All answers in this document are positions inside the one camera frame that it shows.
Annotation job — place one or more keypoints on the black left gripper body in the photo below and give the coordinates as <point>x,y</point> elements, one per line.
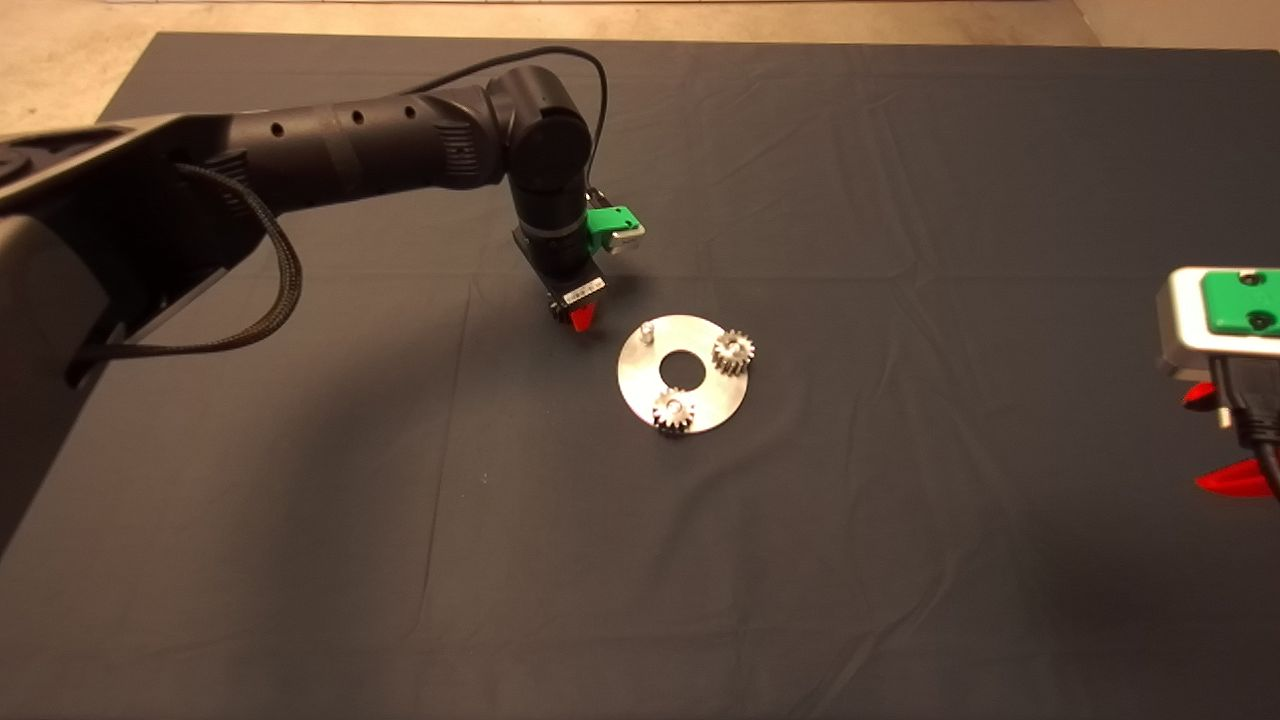
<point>565,270</point>

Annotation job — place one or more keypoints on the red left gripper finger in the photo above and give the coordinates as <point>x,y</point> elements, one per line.
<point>585,318</point>

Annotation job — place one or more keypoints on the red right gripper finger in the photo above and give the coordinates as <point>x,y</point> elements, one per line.
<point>1197,395</point>
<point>1235,482</point>

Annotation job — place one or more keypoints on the small steel planetary gear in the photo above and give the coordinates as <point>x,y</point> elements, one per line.
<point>556,312</point>
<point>733,353</point>
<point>673,413</point>

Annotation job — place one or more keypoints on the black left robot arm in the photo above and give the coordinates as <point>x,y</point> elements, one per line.
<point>350,145</point>

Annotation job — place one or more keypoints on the round metal carrier plate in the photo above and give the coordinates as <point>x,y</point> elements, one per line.
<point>700,410</point>

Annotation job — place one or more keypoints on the dark grey table cloth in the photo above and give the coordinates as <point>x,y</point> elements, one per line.
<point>640,600</point>

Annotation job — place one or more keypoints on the green left camera mount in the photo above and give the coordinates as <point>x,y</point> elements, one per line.
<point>605,220</point>

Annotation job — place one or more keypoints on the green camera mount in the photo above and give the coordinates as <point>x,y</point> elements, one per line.
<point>1245,300</point>
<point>605,220</point>

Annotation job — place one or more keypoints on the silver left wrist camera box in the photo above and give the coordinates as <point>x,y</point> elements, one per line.
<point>628,240</point>

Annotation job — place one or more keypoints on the green right camera mount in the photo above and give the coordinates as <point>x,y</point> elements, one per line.
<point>1245,300</point>

